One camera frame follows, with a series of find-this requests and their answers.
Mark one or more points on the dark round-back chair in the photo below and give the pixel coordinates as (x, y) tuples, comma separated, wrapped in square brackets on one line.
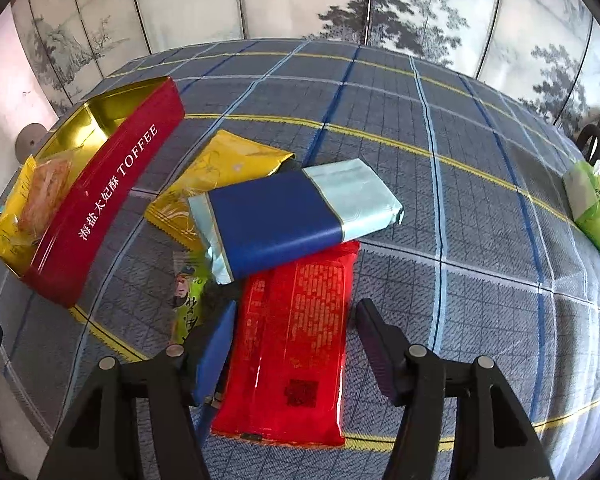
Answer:
[(597, 142)]

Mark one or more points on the plaid tablecloth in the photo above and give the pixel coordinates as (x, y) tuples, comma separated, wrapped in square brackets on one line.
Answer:
[(480, 260)]

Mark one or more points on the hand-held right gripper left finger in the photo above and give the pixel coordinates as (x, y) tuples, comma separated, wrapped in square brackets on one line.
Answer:
[(215, 355)]

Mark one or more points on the red snack packet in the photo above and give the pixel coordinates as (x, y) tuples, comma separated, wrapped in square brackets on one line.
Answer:
[(300, 335)]

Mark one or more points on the blue and mint snack packet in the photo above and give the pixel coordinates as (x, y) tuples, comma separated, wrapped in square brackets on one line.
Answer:
[(275, 225)]

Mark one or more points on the yellow pastry packet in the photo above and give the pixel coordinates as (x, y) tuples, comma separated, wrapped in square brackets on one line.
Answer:
[(10, 240)]

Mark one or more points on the round stone disc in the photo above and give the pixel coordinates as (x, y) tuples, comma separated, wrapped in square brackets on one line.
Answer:
[(29, 140)]

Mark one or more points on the painted folding screen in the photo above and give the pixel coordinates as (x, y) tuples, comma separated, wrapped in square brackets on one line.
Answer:
[(190, 5)]

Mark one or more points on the yellow snack packet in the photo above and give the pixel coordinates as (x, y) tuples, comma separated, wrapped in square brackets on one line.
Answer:
[(230, 160)]

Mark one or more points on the green cartoon snack packet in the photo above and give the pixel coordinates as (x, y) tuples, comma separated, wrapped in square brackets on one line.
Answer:
[(190, 290)]

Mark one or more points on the green tissue pack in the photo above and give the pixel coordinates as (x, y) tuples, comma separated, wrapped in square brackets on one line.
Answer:
[(592, 205)]

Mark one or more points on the red tin box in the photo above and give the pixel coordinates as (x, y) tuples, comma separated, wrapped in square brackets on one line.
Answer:
[(105, 200)]

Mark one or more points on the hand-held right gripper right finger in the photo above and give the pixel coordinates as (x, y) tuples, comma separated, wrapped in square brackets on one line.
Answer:
[(380, 355)]

